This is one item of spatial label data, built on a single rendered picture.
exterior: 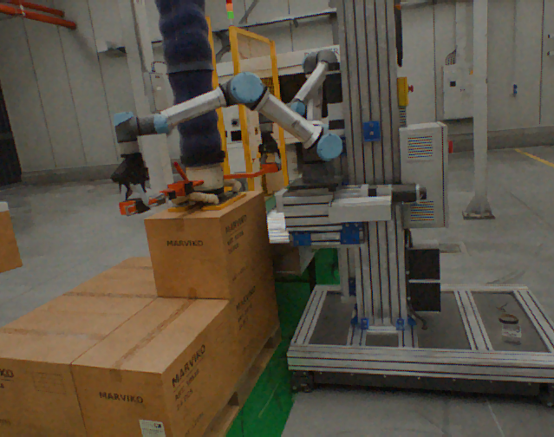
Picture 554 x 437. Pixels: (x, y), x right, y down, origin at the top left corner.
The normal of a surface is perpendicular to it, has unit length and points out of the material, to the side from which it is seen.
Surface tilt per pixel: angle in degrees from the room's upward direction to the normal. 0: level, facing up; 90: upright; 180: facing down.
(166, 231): 90
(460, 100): 90
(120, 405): 90
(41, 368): 90
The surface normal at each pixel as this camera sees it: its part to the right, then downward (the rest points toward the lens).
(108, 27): -0.25, 0.25
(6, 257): 0.78, 0.07
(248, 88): 0.16, 0.13
